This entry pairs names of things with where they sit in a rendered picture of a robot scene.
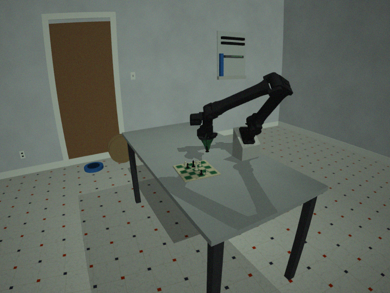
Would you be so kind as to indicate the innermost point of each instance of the green and cream chessboard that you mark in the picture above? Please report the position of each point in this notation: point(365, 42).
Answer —
point(191, 175)

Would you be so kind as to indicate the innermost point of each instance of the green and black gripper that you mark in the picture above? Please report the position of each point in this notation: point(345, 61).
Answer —
point(208, 140)

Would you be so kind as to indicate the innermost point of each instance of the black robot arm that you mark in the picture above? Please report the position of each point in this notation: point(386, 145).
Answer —
point(280, 88)

